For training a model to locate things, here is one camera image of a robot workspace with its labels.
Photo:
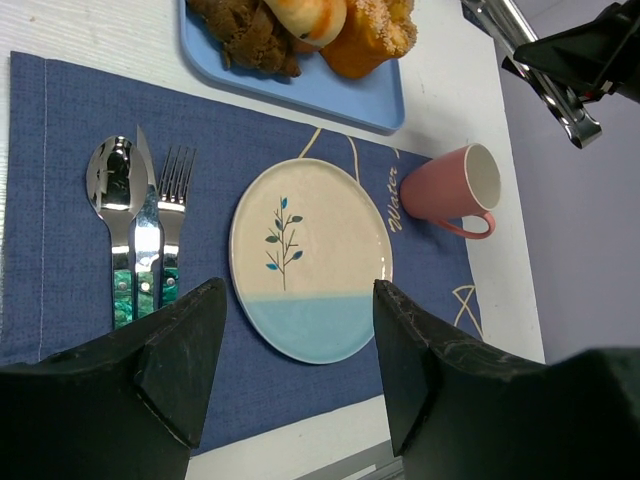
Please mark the blue cloth placemat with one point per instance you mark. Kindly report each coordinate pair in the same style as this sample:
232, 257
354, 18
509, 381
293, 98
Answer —
57, 271

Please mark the fork with green handle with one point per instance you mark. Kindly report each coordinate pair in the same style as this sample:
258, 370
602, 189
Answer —
173, 187

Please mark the light blue plastic tray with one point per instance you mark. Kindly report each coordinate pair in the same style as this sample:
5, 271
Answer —
374, 103

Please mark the brown chocolate croissant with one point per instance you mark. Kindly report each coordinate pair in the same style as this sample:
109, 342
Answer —
249, 35

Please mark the pink ceramic mug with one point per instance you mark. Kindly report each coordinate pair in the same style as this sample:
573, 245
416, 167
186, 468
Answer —
462, 183

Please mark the spoon with green handle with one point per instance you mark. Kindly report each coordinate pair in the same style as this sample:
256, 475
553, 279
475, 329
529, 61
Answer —
108, 191

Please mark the knife with green handle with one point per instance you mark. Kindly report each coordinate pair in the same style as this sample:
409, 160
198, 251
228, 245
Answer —
147, 236

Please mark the round orange striped bun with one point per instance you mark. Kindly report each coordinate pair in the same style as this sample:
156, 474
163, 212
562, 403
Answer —
316, 22

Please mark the sugared orange muffin bread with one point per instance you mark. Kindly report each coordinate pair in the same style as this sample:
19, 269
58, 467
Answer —
374, 32

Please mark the metal serving tongs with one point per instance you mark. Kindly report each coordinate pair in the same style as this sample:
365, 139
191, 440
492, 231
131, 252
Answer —
505, 23

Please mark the cream and blue plate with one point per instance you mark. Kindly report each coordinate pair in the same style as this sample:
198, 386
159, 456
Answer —
306, 244

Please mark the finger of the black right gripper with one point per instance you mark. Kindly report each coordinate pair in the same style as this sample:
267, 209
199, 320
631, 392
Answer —
594, 59

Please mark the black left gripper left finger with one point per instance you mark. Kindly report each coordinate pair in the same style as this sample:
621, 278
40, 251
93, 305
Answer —
130, 404

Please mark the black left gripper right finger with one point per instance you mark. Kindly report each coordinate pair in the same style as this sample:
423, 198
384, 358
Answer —
459, 408

